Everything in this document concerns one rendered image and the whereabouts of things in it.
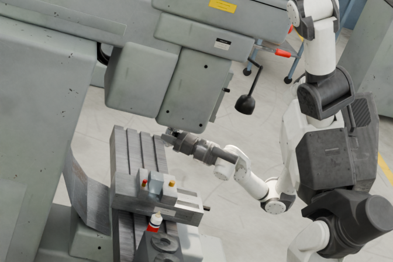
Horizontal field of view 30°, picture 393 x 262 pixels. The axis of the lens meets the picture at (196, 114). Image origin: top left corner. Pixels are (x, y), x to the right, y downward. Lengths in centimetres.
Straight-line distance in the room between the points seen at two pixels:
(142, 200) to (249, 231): 206
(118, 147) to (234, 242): 161
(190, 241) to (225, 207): 198
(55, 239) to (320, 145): 112
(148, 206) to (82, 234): 26
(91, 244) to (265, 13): 106
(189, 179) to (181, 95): 249
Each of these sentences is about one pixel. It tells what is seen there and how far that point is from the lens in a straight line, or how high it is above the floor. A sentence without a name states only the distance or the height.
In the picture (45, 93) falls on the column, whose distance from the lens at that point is 237.
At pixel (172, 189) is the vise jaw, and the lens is 279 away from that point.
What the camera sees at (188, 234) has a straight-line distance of 293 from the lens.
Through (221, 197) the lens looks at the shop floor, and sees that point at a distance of 494.
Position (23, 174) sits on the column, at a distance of 253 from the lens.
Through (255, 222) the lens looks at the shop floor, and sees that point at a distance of 485.
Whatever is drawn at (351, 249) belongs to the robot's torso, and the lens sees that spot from 226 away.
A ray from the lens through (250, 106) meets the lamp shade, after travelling 270.
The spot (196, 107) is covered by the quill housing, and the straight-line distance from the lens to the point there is 256.
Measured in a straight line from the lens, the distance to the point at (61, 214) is 300.
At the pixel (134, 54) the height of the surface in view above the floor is 156.
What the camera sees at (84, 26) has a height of 161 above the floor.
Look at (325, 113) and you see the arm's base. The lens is 222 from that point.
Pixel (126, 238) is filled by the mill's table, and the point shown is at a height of 93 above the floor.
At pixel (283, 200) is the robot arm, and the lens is 276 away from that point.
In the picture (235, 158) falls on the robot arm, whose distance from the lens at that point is 263.
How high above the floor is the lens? 248
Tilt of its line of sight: 25 degrees down
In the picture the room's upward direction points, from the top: 22 degrees clockwise
